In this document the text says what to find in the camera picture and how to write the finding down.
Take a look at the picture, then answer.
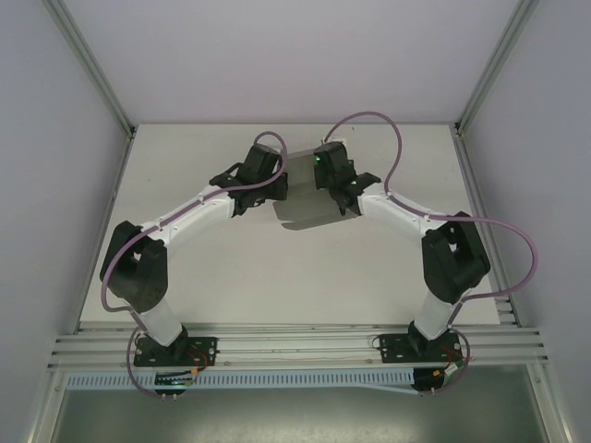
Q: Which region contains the light blue cable duct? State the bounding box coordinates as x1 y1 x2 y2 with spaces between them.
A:
66 366 463 396

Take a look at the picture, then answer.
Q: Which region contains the black controller board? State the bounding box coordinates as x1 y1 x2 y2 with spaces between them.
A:
153 370 198 399
412 367 458 397

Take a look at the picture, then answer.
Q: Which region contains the aluminium side rail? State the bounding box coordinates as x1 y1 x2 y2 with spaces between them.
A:
454 133 523 327
73 133 136 334

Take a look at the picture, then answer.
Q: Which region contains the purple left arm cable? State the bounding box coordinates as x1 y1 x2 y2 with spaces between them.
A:
100 131 290 403

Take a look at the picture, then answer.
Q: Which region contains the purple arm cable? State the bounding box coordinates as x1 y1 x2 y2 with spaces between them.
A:
321 112 540 396
100 131 290 403

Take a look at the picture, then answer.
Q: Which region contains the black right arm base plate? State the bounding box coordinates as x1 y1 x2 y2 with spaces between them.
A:
377 331 464 365

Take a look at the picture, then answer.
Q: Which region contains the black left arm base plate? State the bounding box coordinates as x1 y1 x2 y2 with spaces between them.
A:
133 336 219 369

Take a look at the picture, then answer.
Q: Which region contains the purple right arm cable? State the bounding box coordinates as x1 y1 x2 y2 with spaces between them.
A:
321 112 540 396

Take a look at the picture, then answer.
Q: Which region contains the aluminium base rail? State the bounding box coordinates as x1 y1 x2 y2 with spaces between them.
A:
45 320 551 370

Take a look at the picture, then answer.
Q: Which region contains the aluminium frame post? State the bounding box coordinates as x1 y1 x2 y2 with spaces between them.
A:
42 0 138 139
454 0 541 136

